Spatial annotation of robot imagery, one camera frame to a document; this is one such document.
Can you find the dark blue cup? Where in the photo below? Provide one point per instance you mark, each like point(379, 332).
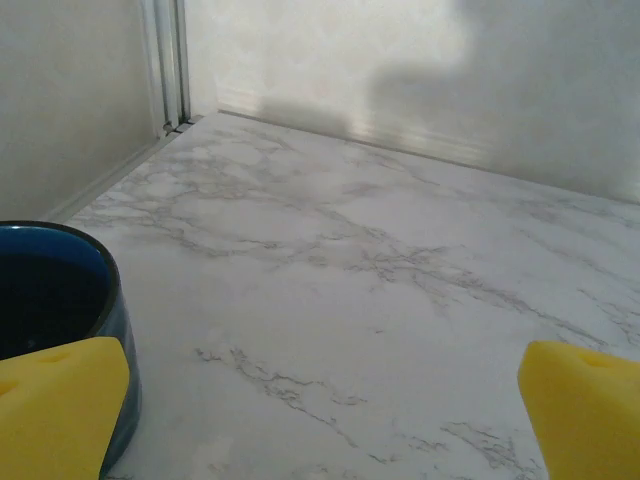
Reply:
point(60, 285)

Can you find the aluminium table side rail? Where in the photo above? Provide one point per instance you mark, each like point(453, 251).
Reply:
point(120, 167)

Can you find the aluminium table back rail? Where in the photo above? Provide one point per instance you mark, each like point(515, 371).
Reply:
point(425, 150)

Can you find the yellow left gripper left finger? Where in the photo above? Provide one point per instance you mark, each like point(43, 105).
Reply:
point(55, 415)

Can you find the aluminium frame corner post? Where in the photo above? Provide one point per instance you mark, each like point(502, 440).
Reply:
point(167, 60)

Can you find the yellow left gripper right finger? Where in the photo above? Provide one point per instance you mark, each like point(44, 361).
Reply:
point(590, 420)

